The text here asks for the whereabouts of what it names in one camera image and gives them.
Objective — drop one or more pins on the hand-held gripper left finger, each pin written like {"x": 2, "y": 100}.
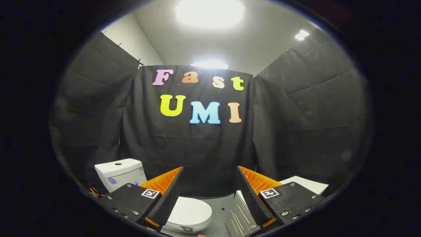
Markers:
{"x": 166, "y": 200}

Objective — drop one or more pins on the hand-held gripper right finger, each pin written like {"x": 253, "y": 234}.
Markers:
{"x": 255, "y": 204}

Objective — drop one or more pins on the white toilet lid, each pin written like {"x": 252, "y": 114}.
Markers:
{"x": 192, "y": 209}

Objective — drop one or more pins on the grey drawer cabinet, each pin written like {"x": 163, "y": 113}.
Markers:
{"x": 238, "y": 217}

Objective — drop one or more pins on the black backdrop cloth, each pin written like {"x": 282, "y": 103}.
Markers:
{"x": 197, "y": 148}

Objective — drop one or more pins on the orange black device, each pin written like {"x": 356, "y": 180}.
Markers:
{"x": 95, "y": 193}

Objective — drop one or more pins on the small ceiling light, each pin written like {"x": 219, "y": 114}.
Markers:
{"x": 301, "y": 35}

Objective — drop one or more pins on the large bright ceiling light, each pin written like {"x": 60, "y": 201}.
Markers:
{"x": 210, "y": 13}

